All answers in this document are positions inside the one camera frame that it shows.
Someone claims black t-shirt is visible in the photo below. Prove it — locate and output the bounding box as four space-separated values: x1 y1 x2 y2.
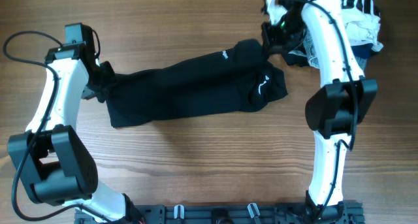
106 39 287 128

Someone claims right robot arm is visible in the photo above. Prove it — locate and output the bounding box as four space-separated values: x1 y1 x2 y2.
263 0 378 223

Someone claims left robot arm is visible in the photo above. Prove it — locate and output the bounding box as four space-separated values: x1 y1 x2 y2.
7 23 140 223

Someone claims black folded garment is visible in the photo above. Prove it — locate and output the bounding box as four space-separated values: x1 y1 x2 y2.
282 51 310 67

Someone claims white black striped garment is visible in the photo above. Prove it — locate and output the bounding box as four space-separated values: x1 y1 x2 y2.
341 0 383 52

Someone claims navy blue garment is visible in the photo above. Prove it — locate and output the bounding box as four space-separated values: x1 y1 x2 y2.
351 43 375 59

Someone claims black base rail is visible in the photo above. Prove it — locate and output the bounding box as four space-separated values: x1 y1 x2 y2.
74 200 366 224

